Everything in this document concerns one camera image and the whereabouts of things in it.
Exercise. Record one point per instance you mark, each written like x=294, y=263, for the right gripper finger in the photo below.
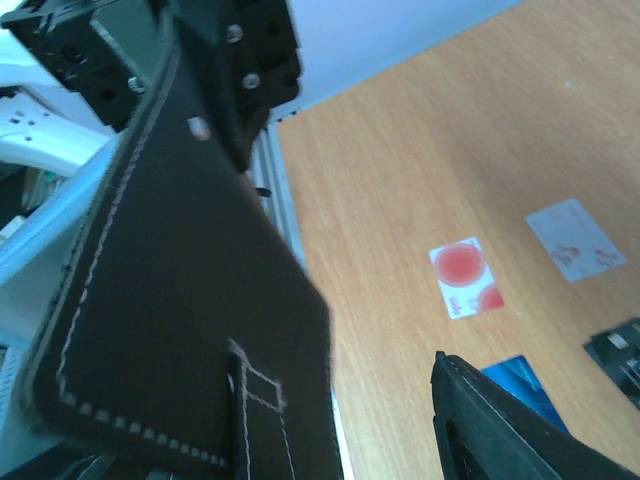
x=484, y=432

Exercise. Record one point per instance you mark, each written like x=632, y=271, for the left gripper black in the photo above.
x=243, y=55

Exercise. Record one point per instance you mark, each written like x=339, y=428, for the blue credit card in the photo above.
x=516, y=376

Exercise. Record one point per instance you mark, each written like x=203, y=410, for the red white credit card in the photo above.
x=465, y=279

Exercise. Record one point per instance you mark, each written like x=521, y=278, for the black VIP credit card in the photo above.
x=616, y=352

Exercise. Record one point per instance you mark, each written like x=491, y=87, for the white floral credit card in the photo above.
x=575, y=242

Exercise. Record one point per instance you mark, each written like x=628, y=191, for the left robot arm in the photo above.
x=34, y=133

